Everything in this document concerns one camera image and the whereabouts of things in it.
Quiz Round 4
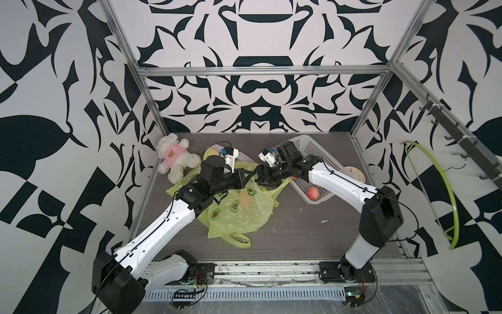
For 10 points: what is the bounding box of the green avocado print plastic bag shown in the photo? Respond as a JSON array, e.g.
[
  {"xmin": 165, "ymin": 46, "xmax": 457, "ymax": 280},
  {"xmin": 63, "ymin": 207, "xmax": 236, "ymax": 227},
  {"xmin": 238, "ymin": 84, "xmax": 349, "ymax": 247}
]
[{"xmin": 158, "ymin": 155, "xmax": 292, "ymax": 248}]

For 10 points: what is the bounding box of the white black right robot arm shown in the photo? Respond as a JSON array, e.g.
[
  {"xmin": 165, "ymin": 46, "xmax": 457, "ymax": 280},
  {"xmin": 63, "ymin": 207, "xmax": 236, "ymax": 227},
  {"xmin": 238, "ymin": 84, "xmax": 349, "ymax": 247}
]
[{"xmin": 256, "ymin": 155, "xmax": 403, "ymax": 282}]

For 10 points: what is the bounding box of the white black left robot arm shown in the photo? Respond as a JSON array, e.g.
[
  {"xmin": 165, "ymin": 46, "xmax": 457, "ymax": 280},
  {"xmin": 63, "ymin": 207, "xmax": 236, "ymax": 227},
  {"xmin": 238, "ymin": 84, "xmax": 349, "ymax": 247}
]
[{"xmin": 92, "ymin": 156, "xmax": 255, "ymax": 313}]

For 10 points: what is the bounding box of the red peach basket front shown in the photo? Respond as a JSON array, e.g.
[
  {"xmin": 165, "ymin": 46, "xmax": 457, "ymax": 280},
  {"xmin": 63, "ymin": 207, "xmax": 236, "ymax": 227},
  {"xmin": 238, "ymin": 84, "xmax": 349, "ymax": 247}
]
[{"xmin": 305, "ymin": 187, "xmax": 320, "ymax": 201}]

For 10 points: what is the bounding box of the pink apple print plastic bag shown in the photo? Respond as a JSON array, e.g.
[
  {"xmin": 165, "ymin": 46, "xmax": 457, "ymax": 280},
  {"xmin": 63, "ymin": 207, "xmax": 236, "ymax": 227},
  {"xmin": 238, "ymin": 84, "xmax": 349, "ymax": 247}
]
[{"xmin": 203, "ymin": 144, "xmax": 257, "ymax": 164}]

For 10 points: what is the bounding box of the white perforated plastic basket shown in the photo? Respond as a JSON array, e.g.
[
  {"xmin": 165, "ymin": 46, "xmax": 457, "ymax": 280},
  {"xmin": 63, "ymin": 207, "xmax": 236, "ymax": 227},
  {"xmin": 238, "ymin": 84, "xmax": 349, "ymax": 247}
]
[{"xmin": 274, "ymin": 134, "xmax": 354, "ymax": 206}]

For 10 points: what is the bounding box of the white plush bear pink shirt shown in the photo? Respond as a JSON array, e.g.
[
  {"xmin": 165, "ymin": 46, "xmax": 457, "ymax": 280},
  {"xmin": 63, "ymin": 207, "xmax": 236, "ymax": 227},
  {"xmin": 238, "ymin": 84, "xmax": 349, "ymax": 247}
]
[{"xmin": 156, "ymin": 133, "xmax": 201, "ymax": 184}]

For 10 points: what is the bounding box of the beige round perforated disc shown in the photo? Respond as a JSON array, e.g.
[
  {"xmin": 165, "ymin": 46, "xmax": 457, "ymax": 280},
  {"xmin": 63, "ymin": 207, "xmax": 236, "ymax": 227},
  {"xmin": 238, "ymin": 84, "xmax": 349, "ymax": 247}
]
[{"xmin": 344, "ymin": 166, "xmax": 366, "ymax": 183}]

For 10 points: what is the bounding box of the green circuit board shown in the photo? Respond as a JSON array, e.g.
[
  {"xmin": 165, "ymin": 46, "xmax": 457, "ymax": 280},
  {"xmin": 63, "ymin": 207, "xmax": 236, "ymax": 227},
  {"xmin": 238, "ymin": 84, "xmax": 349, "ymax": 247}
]
[{"xmin": 343, "ymin": 287, "xmax": 366, "ymax": 308}]

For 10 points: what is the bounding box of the green hoop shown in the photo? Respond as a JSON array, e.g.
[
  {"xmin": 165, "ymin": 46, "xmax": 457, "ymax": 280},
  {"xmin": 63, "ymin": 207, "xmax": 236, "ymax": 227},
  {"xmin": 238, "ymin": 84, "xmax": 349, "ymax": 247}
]
[{"xmin": 401, "ymin": 141, "xmax": 460, "ymax": 251}]

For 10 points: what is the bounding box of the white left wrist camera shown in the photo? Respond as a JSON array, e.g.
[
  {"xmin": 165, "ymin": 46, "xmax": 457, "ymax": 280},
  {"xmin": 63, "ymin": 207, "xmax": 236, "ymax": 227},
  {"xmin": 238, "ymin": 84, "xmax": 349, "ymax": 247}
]
[{"xmin": 220, "ymin": 147, "xmax": 239, "ymax": 173}]

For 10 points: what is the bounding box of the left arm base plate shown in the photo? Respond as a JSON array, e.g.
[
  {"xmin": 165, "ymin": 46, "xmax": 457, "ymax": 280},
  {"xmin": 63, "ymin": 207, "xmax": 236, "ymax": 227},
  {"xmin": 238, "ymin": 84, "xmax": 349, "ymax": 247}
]
[{"xmin": 182, "ymin": 262, "xmax": 216, "ymax": 285}]

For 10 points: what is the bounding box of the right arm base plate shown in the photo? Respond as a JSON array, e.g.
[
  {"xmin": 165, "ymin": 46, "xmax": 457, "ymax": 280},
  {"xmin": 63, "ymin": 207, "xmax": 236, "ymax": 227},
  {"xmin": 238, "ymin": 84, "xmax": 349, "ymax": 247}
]
[{"xmin": 318, "ymin": 261, "xmax": 377, "ymax": 283}]

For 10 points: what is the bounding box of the black wall hook rail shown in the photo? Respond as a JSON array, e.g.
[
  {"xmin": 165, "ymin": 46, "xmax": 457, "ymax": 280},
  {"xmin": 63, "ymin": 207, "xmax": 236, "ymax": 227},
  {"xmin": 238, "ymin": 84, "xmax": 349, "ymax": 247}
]
[{"xmin": 419, "ymin": 94, "xmax": 501, "ymax": 189}]

